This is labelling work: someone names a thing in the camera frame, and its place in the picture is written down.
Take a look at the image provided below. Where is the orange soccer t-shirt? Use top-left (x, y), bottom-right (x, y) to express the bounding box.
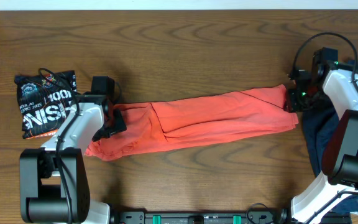
top-left (85, 85), bottom-right (298, 161)

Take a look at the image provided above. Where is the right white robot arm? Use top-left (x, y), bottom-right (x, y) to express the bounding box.
top-left (287, 60), bottom-right (358, 223)

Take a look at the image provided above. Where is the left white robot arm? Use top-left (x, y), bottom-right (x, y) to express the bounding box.
top-left (19, 93), bottom-right (126, 223)

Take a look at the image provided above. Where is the navy blue garment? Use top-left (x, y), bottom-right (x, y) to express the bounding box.
top-left (302, 67), bottom-right (358, 215)

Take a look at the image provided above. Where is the folded black printed shirt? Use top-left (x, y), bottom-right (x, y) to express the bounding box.
top-left (14, 70), bottom-right (77, 139)

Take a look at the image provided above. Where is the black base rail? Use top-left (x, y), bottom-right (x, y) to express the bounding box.
top-left (108, 205), bottom-right (297, 224)

